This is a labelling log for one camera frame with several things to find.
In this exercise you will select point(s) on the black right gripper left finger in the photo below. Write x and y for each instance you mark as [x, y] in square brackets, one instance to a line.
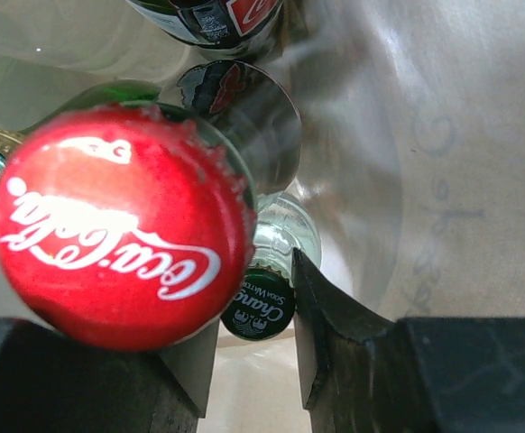
[49, 383]

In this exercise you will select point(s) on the clear glass bottle green cap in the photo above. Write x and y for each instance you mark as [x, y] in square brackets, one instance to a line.
[265, 305]

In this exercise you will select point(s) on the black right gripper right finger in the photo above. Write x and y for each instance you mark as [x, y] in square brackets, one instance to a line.
[360, 372]

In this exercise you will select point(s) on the small cola bottle red cap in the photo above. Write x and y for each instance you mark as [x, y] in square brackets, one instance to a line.
[129, 224]

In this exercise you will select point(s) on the large cola bottle red cap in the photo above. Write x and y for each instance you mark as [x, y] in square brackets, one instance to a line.
[232, 27]

